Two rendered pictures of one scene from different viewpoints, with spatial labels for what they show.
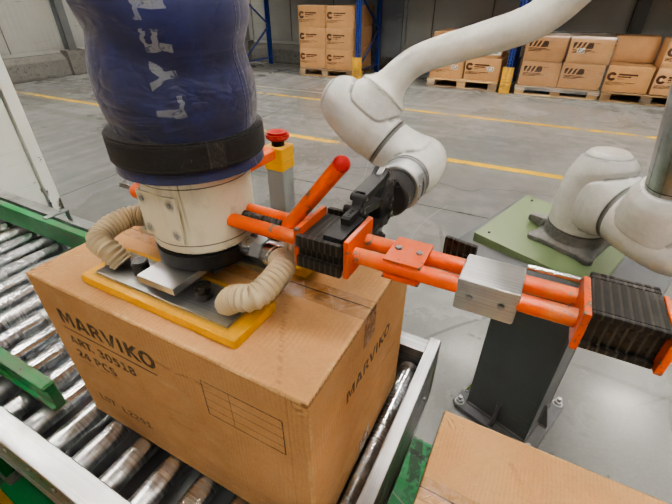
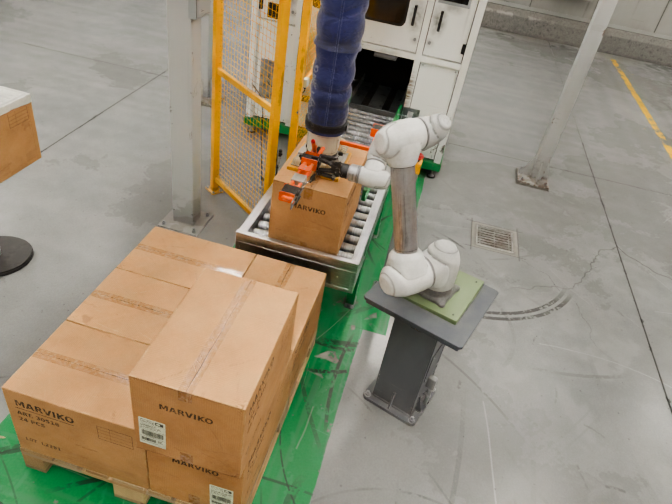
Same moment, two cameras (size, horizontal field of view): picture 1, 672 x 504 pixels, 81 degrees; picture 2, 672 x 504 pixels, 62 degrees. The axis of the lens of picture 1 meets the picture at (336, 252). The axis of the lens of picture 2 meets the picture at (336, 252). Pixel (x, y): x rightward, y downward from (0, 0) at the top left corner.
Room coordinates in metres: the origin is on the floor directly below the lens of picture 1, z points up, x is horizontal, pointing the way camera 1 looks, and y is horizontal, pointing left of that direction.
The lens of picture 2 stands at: (-0.20, -2.45, 2.42)
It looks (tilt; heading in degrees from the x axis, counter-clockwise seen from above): 37 degrees down; 70
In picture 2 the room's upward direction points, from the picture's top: 11 degrees clockwise
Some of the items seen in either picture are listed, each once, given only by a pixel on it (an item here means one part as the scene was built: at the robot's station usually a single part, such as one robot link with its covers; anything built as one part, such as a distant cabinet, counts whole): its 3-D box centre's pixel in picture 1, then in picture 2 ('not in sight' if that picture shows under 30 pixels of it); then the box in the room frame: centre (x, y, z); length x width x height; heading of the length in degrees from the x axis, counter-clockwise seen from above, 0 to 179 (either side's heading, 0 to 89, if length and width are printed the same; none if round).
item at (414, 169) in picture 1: (400, 184); (354, 173); (0.68, -0.12, 1.08); 0.09 x 0.06 x 0.09; 62
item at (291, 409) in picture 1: (240, 336); (319, 194); (0.62, 0.21, 0.75); 0.60 x 0.40 x 0.40; 62
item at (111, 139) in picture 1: (189, 134); (326, 121); (0.60, 0.22, 1.19); 0.23 x 0.23 x 0.04
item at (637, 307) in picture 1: (619, 322); (289, 193); (0.31, -0.30, 1.08); 0.08 x 0.07 x 0.05; 62
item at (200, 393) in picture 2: not in sight; (221, 366); (-0.04, -1.01, 0.74); 0.60 x 0.40 x 0.40; 63
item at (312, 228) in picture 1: (334, 240); (310, 160); (0.48, 0.00, 1.08); 0.10 x 0.08 x 0.06; 152
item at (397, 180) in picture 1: (385, 199); (340, 169); (0.61, -0.08, 1.08); 0.09 x 0.07 x 0.08; 152
